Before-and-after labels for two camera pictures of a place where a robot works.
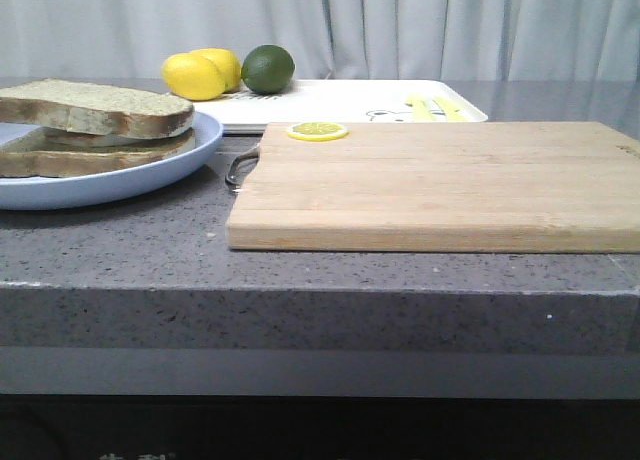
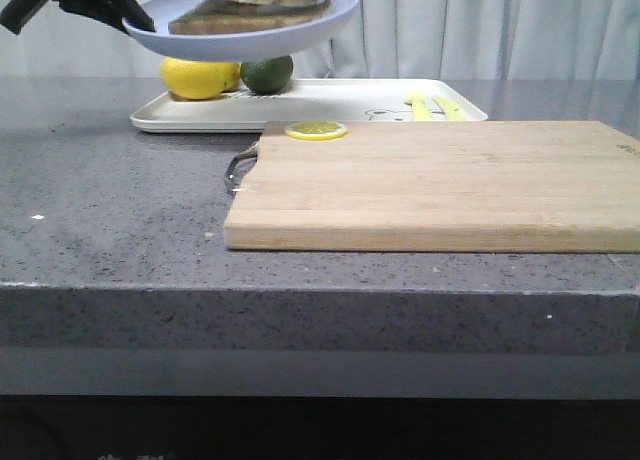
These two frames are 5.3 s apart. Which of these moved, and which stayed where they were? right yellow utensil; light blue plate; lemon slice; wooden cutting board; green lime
Moved: light blue plate
Stayed: green lime; right yellow utensil; wooden cutting board; lemon slice
